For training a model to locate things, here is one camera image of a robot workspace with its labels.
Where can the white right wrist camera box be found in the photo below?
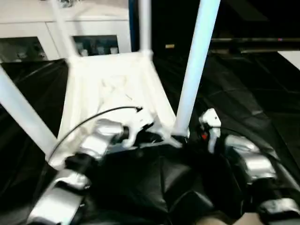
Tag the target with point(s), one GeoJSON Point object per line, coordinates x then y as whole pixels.
{"type": "Point", "coordinates": [212, 119]}

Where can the black plastic sheet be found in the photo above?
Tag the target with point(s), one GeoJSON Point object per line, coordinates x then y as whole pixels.
{"type": "Point", "coordinates": [246, 98]}

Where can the white flat board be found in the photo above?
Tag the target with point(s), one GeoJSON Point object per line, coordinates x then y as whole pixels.
{"type": "Point", "coordinates": [291, 58]}

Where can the white plastic table top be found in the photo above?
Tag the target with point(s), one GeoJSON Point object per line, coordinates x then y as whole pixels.
{"type": "Point", "coordinates": [105, 77]}

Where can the small tan label tag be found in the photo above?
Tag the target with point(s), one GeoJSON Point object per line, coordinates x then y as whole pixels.
{"type": "Point", "coordinates": [170, 46]}

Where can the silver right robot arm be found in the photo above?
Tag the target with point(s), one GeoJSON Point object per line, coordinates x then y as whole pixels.
{"type": "Point", "coordinates": [255, 159]}

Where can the small grey patterned ornament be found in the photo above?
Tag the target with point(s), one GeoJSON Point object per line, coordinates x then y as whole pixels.
{"type": "Point", "coordinates": [65, 2]}

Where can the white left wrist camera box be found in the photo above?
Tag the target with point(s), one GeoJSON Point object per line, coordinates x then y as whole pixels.
{"type": "Point", "coordinates": [138, 122]}

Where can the white plastic table leg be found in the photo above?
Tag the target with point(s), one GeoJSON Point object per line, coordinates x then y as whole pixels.
{"type": "Point", "coordinates": [145, 25]}
{"type": "Point", "coordinates": [194, 65]}
{"type": "Point", "coordinates": [64, 32]}
{"type": "Point", "coordinates": [25, 105]}

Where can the black backdrop cloth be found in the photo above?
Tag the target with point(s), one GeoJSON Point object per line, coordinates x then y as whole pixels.
{"type": "Point", "coordinates": [253, 16]}

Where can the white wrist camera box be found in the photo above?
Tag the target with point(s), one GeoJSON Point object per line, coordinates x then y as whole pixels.
{"type": "Point", "coordinates": [138, 122]}
{"type": "Point", "coordinates": [212, 119]}

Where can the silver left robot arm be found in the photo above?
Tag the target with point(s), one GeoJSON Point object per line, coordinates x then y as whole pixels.
{"type": "Point", "coordinates": [58, 197]}

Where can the white glass-door cabinet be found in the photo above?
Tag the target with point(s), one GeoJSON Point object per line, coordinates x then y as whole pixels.
{"type": "Point", "coordinates": [35, 28]}

